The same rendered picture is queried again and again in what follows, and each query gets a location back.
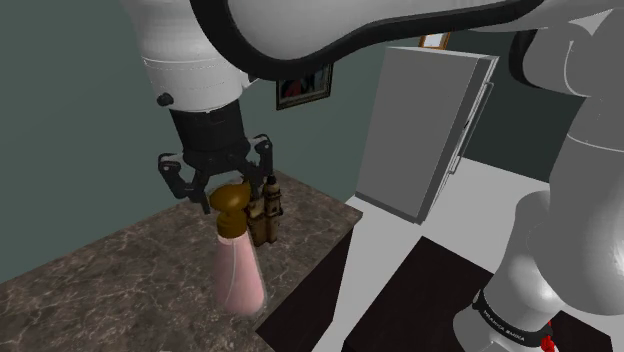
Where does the dark framed wall picture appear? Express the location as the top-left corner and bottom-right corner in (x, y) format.
(275, 63), (335, 112)

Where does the wooden framed wall picture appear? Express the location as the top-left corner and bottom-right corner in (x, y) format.
(418, 32), (453, 51)

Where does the pink bottle with brown pump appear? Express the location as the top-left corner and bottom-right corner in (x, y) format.
(208, 182), (269, 319)

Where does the brown castle figure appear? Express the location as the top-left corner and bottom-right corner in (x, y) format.
(245, 174), (284, 248)

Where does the dark robot stand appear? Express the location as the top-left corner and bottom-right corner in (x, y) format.
(340, 236), (615, 352)

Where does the grey refrigerator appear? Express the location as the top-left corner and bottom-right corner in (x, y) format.
(354, 45), (500, 226)

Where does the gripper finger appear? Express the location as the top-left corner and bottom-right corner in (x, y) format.
(156, 151), (212, 215)
(240, 133), (275, 197)

